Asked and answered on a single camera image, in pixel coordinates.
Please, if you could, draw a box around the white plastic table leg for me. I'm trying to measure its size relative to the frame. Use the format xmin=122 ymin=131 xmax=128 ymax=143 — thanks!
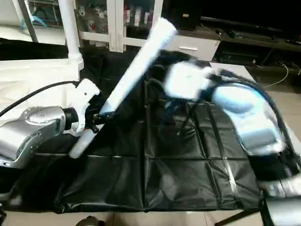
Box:
xmin=69 ymin=18 xmax=178 ymax=159
xmin=58 ymin=0 xmax=85 ymax=72

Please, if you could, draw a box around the white plastic table top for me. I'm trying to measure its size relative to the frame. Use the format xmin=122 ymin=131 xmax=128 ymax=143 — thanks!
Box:
xmin=0 ymin=58 xmax=86 ymax=127

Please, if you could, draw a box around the black work mat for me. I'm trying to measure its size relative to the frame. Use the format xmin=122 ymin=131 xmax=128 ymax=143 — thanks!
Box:
xmin=0 ymin=38 xmax=301 ymax=213

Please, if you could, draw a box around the white glass door cabinet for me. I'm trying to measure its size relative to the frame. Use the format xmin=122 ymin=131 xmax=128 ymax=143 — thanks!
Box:
xmin=74 ymin=0 xmax=164 ymax=53

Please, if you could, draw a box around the white drawer unit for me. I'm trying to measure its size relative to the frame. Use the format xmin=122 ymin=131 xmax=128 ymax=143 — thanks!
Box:
xmin=159 ymin=34 xmax=222 ymax=62

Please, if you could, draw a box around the teal stand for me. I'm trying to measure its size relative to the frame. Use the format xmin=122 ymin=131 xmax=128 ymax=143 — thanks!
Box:
xmin=19 ymin=11 xmax=48 ymax=30

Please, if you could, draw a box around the black tripod leg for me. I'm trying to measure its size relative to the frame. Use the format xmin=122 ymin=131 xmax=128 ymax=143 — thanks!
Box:
xmin=214 ymin=209 xmax=265 ymax=226

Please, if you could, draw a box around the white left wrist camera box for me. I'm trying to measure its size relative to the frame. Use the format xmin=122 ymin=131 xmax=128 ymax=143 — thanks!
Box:
xmin=70 ymin=79 xmax=102 ymax=137

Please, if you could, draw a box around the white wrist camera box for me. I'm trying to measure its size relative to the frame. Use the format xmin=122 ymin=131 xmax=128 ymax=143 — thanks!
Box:
xmin=162 ymin=60 xmax=213 ymax=101
xmin=70 ymin=79 xmax=102 ymax=137

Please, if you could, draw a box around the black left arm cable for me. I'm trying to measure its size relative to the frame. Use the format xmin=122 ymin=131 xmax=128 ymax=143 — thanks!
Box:
xmin=0 ymin=81 xmax=81 ymax=119

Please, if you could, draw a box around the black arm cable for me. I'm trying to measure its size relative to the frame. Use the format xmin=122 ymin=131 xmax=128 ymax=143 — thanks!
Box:
xmin=162 ymin=99 xmax=203 ymax=138
xmin=0 ymin=81 xmax=81 ymax=119

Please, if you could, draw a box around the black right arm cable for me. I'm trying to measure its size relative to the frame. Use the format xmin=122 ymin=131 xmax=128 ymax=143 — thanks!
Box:
xmin=162 ymin=99 xmax=203 ymax=138

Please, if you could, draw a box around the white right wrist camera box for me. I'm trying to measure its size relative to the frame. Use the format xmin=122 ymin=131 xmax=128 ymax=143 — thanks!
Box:
xmin=162 ymin=60 xmax=213 ymax=101

